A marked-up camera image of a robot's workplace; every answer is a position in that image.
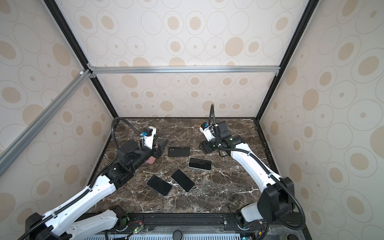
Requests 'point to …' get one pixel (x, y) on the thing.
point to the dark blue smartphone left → (159, 185)
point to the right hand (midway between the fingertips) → (205, 143)
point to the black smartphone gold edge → (183, 180)
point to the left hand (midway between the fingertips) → (166, 136)
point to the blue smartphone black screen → (200, 163)
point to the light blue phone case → (199, 169)
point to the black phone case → (179, 152)
